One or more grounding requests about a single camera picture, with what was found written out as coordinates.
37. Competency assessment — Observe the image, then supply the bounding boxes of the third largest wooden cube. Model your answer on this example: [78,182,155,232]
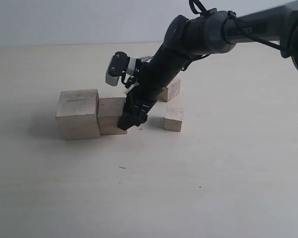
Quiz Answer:
[160,78,181,102]

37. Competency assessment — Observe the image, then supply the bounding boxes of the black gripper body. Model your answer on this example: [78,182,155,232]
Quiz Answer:
[125,44,188,117]

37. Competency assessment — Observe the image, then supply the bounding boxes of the second largest wooden cube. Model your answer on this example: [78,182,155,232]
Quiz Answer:
[97,97,127,135]

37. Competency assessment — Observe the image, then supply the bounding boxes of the black cable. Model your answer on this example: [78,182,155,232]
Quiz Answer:
[188,0,292,54]

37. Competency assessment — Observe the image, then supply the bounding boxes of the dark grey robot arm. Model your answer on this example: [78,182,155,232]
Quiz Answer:
[118,0,298,130]

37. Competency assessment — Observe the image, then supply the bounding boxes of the smallest wooden cube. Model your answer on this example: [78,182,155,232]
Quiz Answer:
[164,106,184,132]

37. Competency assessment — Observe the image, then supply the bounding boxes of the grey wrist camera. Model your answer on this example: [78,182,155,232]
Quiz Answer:
[105,52,141,88]

